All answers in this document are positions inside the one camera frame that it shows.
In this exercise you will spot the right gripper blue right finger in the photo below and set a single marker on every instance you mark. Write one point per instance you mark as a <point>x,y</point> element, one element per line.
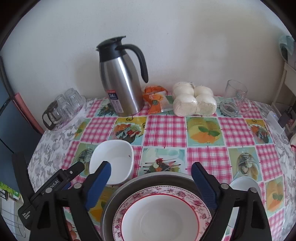
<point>206,184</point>

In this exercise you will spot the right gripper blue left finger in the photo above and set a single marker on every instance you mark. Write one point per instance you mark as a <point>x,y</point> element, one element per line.
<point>95,184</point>

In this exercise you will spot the large stainless steel plate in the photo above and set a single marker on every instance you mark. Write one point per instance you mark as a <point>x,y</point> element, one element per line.
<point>139,183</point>

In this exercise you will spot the pink floral plate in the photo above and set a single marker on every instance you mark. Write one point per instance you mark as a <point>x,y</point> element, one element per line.
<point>161,212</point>

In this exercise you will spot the white square bowl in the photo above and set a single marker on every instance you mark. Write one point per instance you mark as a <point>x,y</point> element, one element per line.
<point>119,154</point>

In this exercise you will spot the colourful checked tablecloth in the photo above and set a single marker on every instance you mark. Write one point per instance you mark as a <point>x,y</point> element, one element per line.
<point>228,148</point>

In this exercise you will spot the upturned clear glass cups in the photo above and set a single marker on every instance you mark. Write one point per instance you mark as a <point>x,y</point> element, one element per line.
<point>70,103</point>

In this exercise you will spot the stainless steel thermos jug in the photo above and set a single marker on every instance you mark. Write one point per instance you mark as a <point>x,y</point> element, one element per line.
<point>119,75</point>

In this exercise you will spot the bag of white buns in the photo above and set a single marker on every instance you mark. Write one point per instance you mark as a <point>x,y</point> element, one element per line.
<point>193,100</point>

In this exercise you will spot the clear glass mug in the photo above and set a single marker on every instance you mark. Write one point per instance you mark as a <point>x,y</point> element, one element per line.
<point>234,101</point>

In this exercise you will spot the orange snack packet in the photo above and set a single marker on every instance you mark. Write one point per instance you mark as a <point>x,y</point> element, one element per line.
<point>156,97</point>

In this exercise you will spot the white power strip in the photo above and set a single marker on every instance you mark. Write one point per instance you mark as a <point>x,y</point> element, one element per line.
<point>273,120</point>

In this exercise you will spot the black power adapter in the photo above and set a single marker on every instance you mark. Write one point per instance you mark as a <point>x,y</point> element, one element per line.
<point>285,117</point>

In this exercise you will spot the wire rack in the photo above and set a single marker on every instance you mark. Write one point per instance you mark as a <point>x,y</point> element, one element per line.
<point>12,220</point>

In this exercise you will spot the glass teapot black handle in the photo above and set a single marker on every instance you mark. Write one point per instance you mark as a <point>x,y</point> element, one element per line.
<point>54,114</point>

